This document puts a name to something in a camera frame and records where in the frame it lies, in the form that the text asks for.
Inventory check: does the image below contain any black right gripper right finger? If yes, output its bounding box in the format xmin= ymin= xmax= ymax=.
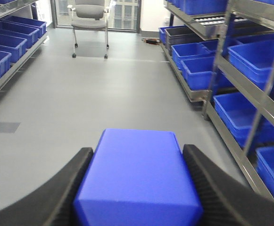
xmin=183 ymin=144 xmax=274 ymax=226

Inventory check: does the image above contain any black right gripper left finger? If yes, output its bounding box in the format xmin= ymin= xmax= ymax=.
xmin=0 ymin=147 xmax=93 ymax=226

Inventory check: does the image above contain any blue plastic block part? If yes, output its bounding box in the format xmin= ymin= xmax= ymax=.
xmin=73 ymin=129 xmax=203 ymax=226

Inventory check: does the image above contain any blue bin right middle shelf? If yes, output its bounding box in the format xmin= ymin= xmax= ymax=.
xmin=228 ymin=40 xmax=274 ymax=90

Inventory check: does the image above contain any blue bin shelf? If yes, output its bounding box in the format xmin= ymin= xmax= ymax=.
xmin=168 ymin=0 xmax=228 ymax=16
xmin=228 ymin=40 xmax=274 ymax=90

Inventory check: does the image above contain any right steel shelf rack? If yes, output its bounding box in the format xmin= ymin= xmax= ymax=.
xmin=161 ymin=0 xmax=274 ymax=205

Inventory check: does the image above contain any steel shelf rack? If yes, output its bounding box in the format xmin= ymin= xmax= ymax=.
xmin=0 ymin=0 xmax=48 ymax=90
xmin=161 ymin=0 xmax=274 ymax=205

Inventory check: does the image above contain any blue bin top shelf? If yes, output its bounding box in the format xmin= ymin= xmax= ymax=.
xmin=168 ymin=0 xmax=228 ymax=16

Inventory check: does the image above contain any left steel shelf rack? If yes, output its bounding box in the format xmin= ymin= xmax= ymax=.
xmin=0 ymin=0 xmax=48 ymax=90

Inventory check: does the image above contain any blue bin right lower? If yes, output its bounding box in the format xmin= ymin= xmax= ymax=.
xmin=213 ymin=92 xmax=274 ymax=147

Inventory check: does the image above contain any blue bin right floor near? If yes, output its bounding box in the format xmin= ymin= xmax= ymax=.
xmin=181 ymin=56 xmax=234 ymax=91

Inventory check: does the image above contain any blue bin floor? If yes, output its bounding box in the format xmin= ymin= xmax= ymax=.
xmin=172 ymin=43 xmax=212 ymax=70
xmin=181 ymin=56 xmax=234 ymax=91

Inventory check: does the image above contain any blue bin right floor far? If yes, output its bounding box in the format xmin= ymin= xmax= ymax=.
xmin=172 ymin=43 xmax=212 ymax=70

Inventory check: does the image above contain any dark grey bin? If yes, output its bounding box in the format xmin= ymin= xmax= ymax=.
xmin=165 ymin=26 xmax=202 ymax=55

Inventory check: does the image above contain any grey office chair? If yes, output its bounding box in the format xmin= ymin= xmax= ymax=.
xmin=67 ymin=0 xmax=109 ymax=59

